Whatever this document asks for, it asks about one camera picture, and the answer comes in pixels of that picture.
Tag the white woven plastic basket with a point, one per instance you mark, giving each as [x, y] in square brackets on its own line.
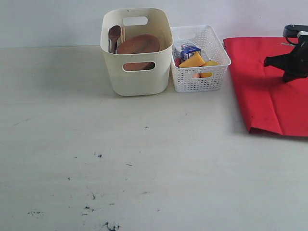
[210, 66]

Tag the cream plastic tub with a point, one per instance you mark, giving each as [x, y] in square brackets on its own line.
[141, 73]

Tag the dark wooden spoon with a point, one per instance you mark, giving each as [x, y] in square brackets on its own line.
[114, 34]

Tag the red scalloped table cloth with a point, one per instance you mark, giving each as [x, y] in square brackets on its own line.
[265, 101]

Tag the brown egg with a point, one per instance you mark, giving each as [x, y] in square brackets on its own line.
[196, 75]

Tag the yellow lemon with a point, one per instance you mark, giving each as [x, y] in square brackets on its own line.
[206, 64]

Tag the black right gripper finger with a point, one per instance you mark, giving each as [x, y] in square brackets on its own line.
[291, 77]

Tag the blue white milk carton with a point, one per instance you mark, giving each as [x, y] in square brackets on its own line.
[185, 49]

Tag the red sausage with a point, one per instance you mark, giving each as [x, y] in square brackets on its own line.
[177, 61]

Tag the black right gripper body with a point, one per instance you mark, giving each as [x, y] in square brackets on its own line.
[294, 64]

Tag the brown wooden plate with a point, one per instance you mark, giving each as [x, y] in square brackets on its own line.
[144, 43]

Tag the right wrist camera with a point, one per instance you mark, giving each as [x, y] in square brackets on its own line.
[291, 31]

